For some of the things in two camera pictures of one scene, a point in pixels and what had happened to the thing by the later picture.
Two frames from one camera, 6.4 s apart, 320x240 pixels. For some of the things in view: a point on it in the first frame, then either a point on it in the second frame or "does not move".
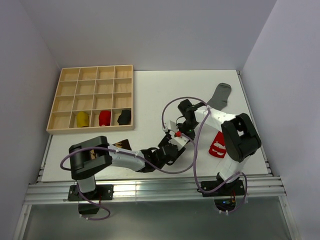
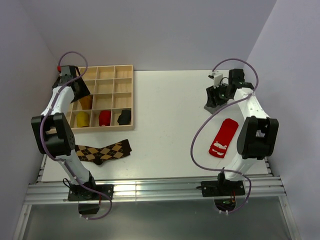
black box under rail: (88, 208) does not move
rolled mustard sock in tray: (82, 119) does not move
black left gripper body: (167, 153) -> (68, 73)
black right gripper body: (188, 128) -> (223, 96)
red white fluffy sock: (218, 148) does not move
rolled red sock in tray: (105, 118) does not move
